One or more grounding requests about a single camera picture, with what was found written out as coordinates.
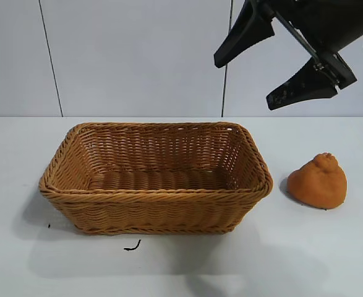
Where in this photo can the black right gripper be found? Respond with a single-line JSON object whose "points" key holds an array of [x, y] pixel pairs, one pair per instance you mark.
{"points": [[335, 21]]}

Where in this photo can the knobbly orange fruit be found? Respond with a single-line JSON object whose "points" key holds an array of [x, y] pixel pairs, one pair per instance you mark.
{"points": [[317, 185]]}

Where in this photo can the brown woven wicker basket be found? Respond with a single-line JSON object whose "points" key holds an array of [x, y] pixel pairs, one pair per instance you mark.
{"points": [[156, 204]]}

